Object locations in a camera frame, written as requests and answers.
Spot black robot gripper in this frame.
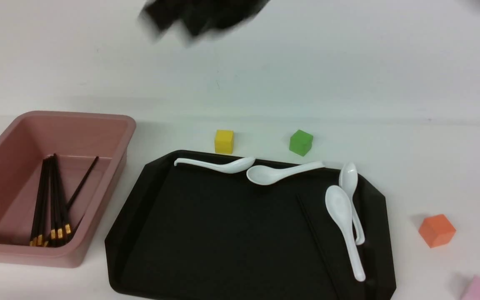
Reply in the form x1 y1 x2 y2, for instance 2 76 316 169
138 0 268 43

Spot yellow cube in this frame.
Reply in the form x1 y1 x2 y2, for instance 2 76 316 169
215 130 234 155

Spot white spoon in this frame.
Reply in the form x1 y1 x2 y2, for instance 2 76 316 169
325 185 366 282
246 161 325 186
338 162 365 245
173 156 256 174

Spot white spoon far right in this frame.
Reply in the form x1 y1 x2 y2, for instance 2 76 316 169
338 162 365 245

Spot black serving tray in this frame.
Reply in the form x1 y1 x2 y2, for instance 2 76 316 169
105 150 396 300

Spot black chopstick on tray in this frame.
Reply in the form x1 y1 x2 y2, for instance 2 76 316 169
295 194 342 300

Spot black chopstick gold tip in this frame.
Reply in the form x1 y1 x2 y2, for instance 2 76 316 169
52 154 65 245

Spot white spoon front right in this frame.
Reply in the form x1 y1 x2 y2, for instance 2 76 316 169
325 185 366 282

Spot orange cube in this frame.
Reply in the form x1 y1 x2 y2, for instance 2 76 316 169
418 213 457 248

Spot green cube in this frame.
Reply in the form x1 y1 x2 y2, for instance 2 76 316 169
288 130 314 156

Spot black chopstick in bin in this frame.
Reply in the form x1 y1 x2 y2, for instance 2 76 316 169
29 157 50 247
55 163 72 238
48 156 58 248
42 156 99 248

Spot pink plastic bin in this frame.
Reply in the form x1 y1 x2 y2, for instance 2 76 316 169
0 111 136 268

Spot white spoon top middle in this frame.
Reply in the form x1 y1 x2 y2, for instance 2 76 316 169
246 161 325 186

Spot white spoon top left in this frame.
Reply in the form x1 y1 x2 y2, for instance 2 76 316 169
173 156 256 174

